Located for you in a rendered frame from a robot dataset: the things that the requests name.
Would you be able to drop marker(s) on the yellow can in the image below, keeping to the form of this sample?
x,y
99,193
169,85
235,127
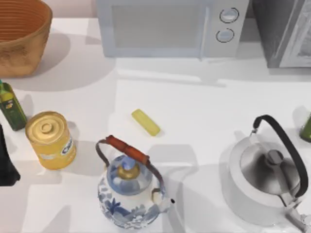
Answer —
x,y
51,143

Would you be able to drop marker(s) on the green bottle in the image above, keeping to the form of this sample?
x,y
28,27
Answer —
x,y
306,128
12,106

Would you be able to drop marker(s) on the blue and white teapot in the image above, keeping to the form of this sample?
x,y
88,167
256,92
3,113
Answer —
x,y
128,189

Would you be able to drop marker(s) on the brown woven basket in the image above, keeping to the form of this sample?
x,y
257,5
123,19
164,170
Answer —
x,y
22,43

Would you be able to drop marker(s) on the microwave knob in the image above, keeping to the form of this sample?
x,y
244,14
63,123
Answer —
x,y
225,35
229,14

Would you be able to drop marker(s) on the pale microwave oven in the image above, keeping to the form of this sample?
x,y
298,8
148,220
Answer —
x,y
155,29

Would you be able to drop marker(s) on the yellow-green bar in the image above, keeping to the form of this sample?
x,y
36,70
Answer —
x,y
146,122

